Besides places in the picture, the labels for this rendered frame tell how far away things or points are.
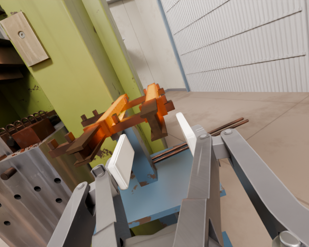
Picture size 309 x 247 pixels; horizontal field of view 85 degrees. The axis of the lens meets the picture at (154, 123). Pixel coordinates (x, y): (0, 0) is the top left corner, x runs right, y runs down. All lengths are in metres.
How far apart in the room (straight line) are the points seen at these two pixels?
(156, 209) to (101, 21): 1.08
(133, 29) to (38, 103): 4.33
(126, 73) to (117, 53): 0.13
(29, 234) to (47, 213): 0.14
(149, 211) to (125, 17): 5.13
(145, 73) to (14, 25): 4.50
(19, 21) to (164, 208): 0.80
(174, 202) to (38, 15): 0.80
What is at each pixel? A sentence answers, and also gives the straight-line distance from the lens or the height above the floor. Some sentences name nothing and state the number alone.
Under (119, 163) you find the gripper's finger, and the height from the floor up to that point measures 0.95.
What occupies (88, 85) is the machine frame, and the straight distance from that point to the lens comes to 0.79.
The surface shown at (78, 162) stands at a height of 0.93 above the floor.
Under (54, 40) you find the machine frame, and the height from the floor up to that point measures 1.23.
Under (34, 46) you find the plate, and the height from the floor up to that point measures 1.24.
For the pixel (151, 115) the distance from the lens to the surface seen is 0.24.
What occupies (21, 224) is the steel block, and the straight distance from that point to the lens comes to 0.97.
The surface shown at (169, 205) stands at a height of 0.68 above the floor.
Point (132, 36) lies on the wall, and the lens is 5.26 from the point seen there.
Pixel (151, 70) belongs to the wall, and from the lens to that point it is 5.26.
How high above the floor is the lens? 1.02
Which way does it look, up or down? 19 degrees down
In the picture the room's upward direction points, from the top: 24 degrees counter-clockwise
